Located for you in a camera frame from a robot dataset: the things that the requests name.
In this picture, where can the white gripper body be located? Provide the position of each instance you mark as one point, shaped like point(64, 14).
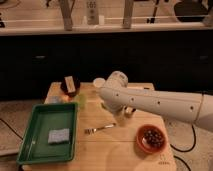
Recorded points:
point(126, 111)

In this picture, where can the silver metal fork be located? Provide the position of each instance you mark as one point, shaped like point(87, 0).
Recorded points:
point(93, 130)

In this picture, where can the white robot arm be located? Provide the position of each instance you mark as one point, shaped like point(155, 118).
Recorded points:
point(194, 108)

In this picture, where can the orange bowl with dark beans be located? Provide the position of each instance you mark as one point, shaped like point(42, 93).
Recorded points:
point(150, 139)

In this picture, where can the wooden table board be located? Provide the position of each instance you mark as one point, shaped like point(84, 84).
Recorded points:
point(112, 149)

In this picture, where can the white plastic cup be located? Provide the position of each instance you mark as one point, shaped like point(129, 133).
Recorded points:
point(98, 82)

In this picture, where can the light green small cup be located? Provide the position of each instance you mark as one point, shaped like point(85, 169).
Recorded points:
point(81, 100)

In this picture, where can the orange small object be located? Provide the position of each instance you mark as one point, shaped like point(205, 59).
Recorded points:
point(64, 98)

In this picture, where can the blue sponge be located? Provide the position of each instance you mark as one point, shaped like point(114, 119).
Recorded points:
point(58, 136)

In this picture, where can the green plastic tray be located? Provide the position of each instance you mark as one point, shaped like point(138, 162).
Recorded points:
point(35, 148)

